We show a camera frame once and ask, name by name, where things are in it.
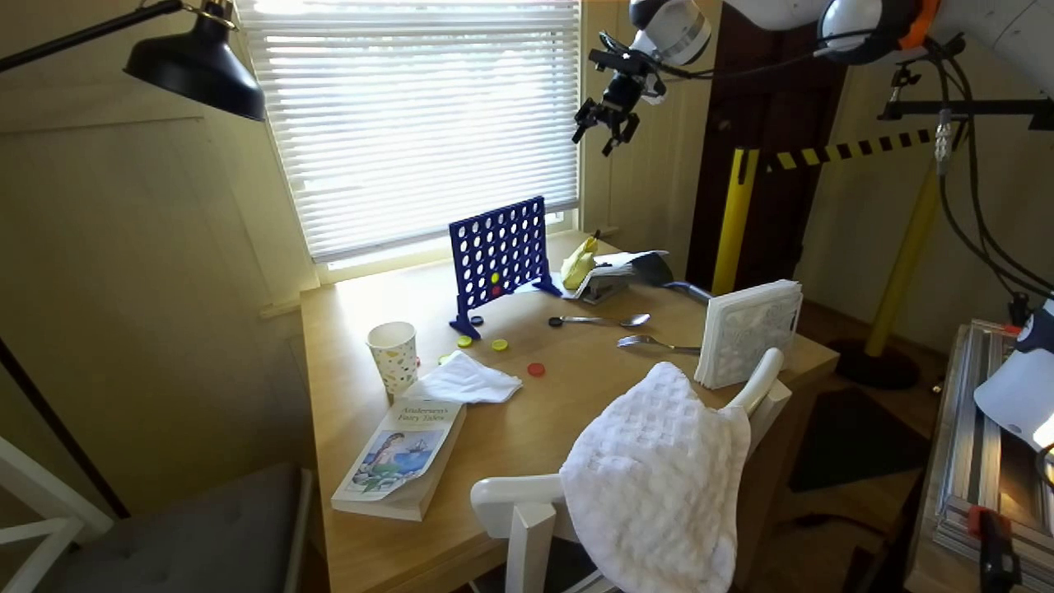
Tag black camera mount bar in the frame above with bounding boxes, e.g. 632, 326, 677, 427
877, 62, 1054, 138

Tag white quilted towel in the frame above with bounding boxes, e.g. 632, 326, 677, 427
558, 360, 756, 593

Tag black floor mat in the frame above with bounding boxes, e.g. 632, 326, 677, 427
788, 384, 935, 493

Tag black yellow striped bar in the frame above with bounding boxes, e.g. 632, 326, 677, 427
762, 126, 940, 177

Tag white napkin stack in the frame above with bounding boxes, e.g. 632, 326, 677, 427
692, 277, 808, 393

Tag illustrated children's book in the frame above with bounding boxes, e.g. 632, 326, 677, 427
330, 393, 470, 528

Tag grey cushioned seat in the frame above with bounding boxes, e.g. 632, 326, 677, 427
36, 456, 318, 593

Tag yellow post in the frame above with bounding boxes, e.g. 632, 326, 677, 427
707, 146, 765, 296
864, 160, 949, 363

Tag black round post base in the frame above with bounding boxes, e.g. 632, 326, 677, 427
836, 337, 922, 393

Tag blue connect four grid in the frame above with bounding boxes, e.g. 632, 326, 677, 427
444, 193, 564, 343

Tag yellow green bag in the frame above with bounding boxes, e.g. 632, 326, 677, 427
554, 248, 663, 302

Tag black stand rod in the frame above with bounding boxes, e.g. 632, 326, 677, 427
0, 337, 131, 521

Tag crumpled white tissue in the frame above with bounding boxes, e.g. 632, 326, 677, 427
411, 350, 528, 407

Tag black lamp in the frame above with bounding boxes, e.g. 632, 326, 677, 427
0, 0, 267, 126

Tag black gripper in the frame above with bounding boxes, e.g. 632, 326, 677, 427
569, 28, 668, 158

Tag patterned paper cup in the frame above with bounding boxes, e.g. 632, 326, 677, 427
366, 318, 424, 405

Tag silver metal spoon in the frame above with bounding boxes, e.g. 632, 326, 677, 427
554, 308, 654, 333

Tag white cross-back chair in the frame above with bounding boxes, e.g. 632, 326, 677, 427
0, 436, 114, 593

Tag aluminium frame rack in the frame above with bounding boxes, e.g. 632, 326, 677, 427
904, 317, 1054, 593

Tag red clamp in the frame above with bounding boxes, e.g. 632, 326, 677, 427
962, 500, 1028, 593

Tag white paper sheet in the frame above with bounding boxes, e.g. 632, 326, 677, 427
972, 347, 1054, 453

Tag white wooden chair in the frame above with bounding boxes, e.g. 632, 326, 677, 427
467, 347, 794, 593

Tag black cable bundle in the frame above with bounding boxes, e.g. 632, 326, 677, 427
932, 41, 1054, 326

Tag white window blinds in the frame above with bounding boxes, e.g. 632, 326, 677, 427
236, 0, 584, 268

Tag dark brown door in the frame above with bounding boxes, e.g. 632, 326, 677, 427
684, 0, 851, 291

